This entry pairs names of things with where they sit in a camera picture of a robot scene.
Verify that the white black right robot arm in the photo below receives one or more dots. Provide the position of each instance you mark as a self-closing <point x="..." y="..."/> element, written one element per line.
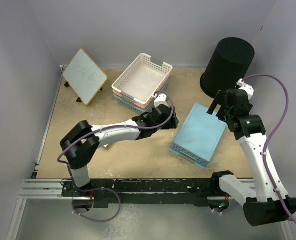
<point x="269" y="201"/>

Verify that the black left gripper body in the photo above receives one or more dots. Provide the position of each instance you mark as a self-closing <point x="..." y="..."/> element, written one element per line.
<point x="169" y="125"/>

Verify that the large black plastic bucket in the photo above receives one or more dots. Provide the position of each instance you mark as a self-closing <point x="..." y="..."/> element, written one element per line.
<point x="229" y="62"/>

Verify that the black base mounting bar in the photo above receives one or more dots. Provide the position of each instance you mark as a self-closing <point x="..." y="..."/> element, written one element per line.
<point x="102" y="192"/>

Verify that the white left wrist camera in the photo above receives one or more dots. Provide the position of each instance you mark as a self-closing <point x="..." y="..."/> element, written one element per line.
<point x="160" y="99"/>

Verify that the bottom blue perforated basket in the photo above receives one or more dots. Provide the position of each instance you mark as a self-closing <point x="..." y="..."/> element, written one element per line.
<point x="137" y="95"/>

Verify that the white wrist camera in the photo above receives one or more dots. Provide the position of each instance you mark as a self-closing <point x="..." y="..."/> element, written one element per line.
<point x="245" y="87"/>
<point x="160" y="99"/>

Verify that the light blue perforated basket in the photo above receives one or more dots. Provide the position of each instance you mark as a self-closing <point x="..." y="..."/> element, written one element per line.
<point x="198" y="137"/>

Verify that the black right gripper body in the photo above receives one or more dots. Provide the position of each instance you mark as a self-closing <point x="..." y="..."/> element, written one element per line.
<point x="223" y="111"/>

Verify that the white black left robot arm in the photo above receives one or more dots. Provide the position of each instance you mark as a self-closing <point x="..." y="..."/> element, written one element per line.
<point x="82" y="141"/>

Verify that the pink perforated basket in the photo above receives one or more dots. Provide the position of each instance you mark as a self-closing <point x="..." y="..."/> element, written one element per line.
<point x="131" y="105"/>

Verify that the aluminium table edge rail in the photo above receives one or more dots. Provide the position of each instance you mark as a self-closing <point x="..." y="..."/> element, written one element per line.
<point x="32" y="188"/>

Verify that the small whiteboard yellow frame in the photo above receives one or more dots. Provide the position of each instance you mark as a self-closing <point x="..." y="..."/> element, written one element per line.
<point x="84" y="76"/>

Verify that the white perforated basket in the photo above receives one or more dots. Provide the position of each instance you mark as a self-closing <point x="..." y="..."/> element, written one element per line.
<point x="143" y="68"/>

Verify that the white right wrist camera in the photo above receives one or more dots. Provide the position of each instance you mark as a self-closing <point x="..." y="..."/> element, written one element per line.
<point x="245" y="87"/>

